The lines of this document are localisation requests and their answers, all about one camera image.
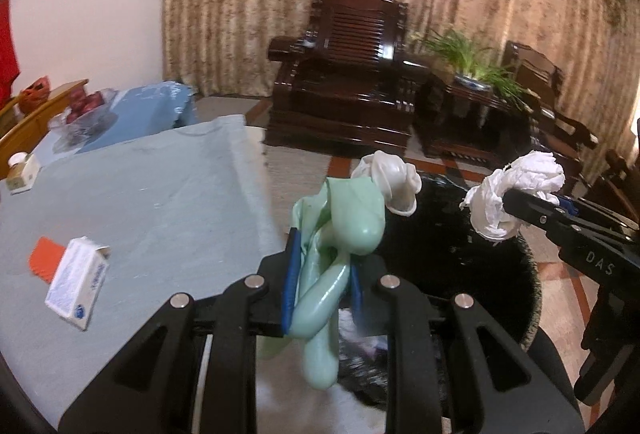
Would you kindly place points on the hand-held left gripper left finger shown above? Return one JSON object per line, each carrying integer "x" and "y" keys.
{"x": 290, "y": 284}

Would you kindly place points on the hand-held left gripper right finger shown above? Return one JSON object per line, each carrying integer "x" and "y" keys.
{"x": 357, "y": 301}

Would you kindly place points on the red apple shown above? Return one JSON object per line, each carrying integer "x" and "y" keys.
{"x": 78, "y": 99}
{"x": 95, "y": 101}

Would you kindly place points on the red cloth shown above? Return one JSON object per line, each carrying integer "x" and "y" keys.
{"x": 6, "y": 48}

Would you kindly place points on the wooden cabinet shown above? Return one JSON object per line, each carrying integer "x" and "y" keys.
{"x": 57, "y": 97}

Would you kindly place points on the white medicine box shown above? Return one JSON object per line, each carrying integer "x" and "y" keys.
{"x": 75, "y": 284}

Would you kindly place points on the white tissue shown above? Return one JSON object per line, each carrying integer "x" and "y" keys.
{"x": 530, "y": 171}

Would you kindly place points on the white tissue box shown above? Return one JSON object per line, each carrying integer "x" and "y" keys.
{"x": 22, "y": 176}

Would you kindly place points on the dark wooden side table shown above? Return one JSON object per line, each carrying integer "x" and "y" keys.
{"x": 465, "y": 123}

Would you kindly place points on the trash bin with black bag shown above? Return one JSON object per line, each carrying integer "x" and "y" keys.
{"x": 450, "y": 264}

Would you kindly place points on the light blue cloth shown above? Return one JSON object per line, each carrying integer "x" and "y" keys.
{"x": 145, "y": 108}

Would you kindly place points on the blue and white plant pot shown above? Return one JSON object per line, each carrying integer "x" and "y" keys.
{"x": 472, "y": 82}

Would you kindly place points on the green rubber glove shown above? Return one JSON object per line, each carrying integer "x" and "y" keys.
{"x": 345, "y": 224}

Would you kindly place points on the dark wooden armchair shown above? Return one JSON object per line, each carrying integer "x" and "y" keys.
{"x": 540, "y": 73}
{"x": 345, "y": 103}

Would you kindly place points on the glass fruit bowl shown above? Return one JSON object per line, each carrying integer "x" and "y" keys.
{"x": 85, "y": 129}

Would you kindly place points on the grey-blue tablecloth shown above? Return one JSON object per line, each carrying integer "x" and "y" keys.
{"x": 150, "y": 194}

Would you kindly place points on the green potted plant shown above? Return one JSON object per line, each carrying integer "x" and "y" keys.
{"x": 462, "y": 51}

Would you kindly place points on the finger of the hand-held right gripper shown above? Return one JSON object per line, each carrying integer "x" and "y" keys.
{"x": 566, "y": 203}
{"x": 535, "y": 214}

